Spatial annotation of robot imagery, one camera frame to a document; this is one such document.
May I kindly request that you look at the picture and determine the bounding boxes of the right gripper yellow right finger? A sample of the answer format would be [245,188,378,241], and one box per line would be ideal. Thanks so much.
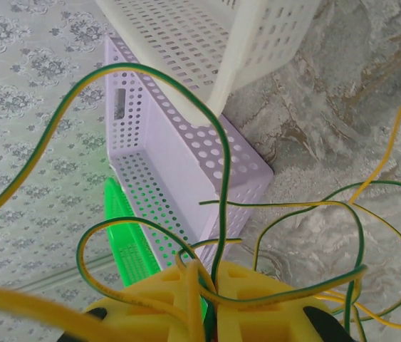
[217,261,347,342]

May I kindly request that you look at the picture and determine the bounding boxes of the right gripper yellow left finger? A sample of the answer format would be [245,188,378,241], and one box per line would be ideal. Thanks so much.
[61,259,217,342]

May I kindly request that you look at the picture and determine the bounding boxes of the green plastic basket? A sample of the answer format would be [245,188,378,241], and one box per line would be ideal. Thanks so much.
[103,177,162,290]

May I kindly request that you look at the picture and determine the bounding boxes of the white plastic basket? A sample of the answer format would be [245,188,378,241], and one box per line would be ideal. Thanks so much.
[95,0,324,126]

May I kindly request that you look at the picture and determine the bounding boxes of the purple plastic basket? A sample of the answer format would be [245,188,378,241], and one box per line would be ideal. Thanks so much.
[103,34,275,270]

